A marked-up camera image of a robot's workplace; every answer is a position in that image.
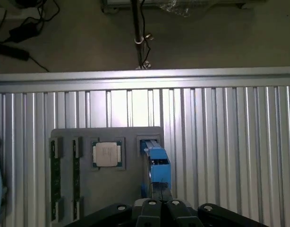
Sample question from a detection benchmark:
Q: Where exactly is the grey parts rack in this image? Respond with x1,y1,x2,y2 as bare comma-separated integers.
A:
50,126,165,224

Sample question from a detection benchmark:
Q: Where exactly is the CPU with silver lid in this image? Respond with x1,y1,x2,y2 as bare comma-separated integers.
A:
91,140,123,170

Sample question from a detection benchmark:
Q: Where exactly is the green RAM stick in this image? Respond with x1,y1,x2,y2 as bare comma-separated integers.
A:
50,138,63,223
72,139,81,223

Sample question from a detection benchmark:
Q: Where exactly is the dark metal stand pole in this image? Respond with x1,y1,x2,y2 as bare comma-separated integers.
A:
130,0,152,70

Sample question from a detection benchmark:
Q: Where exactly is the crumpled clear plastic wrap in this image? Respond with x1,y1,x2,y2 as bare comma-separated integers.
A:
165,4,191,17

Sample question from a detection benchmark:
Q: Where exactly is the black oblong power brick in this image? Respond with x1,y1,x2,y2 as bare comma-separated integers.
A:
0,42,30,61

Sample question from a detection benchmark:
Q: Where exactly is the aluminium table edge rail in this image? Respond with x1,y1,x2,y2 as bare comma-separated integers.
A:
0,68,290,94

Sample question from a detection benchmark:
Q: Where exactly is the thin black cable on pole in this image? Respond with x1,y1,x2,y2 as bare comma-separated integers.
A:
139,0,152,69

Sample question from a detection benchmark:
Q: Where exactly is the black power adapter with cables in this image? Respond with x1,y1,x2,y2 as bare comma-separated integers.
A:
0,0,60,45

